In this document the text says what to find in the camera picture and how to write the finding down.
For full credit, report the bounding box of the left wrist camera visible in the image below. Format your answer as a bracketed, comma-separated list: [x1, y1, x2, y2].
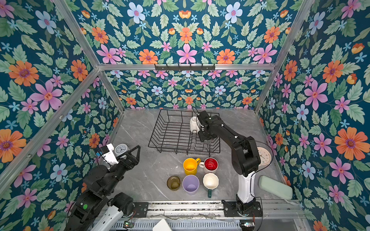
[100, 143, 118, 166]

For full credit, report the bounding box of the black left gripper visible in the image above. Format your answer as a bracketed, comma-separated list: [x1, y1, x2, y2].
[102, 145, 141, 197]

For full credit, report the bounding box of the beige round plate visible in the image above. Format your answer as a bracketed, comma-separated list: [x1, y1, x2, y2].
[257, 147, 272, 169]

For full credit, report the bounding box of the white alarm clock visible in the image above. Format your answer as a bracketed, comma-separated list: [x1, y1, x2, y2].
[114, 143, 128, 156]

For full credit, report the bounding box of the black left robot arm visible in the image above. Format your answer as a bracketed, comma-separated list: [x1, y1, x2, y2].
[65, 144, 141, 231]

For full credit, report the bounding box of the black wire dish rack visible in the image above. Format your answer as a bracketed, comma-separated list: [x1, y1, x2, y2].
[148, 109, 221, 157]

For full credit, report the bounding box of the white faceted mug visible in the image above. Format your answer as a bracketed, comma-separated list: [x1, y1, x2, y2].
[190, 116, 202, 134]

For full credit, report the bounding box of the yellow mug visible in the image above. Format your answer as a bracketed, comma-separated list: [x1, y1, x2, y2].
[183, 158, 201, 175]

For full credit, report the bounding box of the black wall hook rail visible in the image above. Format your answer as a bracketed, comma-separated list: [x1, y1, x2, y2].
[154, 64, 216, 71]

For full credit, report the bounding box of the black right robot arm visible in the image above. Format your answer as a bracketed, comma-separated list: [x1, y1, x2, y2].
[197, 111, 261, 216]

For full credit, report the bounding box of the mint green case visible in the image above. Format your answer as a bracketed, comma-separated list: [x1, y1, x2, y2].
[259, 176, 293, 200]

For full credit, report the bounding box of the white green mug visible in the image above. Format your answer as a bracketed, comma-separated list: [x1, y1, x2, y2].
[203, 173, 219, 198]

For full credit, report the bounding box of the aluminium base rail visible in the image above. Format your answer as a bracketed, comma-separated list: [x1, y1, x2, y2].
[145, 199, 305, 220]

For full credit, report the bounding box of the lavender cup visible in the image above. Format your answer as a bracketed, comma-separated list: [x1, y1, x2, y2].
[183, 175, 200, 195]

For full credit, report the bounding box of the red white mug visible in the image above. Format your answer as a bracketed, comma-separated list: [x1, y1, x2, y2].
[198, 157, 219, 174]

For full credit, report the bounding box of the olive green glass cup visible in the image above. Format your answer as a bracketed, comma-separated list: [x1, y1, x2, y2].
[167, 176, 181, 191]

